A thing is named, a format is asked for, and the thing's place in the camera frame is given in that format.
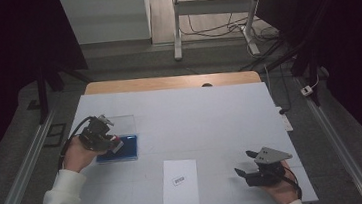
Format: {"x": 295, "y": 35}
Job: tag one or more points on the person's left hand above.
{"x": 78, "y": 155}

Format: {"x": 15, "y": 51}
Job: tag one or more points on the aluminium rail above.
{"x": 337, "y": 144}
{"x": 22, "y": 174}

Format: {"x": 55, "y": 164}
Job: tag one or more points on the blue ink pad case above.
{"x": 128, "y": 149}

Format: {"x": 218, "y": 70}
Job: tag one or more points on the person's right hand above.
{"x": 283, "y": 192}

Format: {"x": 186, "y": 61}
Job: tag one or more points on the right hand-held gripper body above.
{"x": 264, "y": 174}

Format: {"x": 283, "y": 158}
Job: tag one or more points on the white desk frame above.
{"x": 213, "y": 6}

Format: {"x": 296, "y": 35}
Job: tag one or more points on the large white table cover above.
{"x": 204, "y": 123}

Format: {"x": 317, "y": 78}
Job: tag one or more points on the white cabinet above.
{"x": 104, "y": 19}

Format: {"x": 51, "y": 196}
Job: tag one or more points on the dark table grommet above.
{"x": 207, "y": 85}

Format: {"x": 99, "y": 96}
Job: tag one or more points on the wooden table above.
{"x": 167, "y": 82}

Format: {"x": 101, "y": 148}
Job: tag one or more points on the white paper sheet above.
{"x": 181, "y": 192}

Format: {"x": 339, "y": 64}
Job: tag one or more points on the red and white stamp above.
{"x": 118, "y": 145}

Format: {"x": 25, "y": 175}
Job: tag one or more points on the black stand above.
{"x": 311, "y": 66}
{"x": 42, "y": 95}

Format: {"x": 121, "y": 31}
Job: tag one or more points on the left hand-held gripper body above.
{"x": 95, "y": 133}

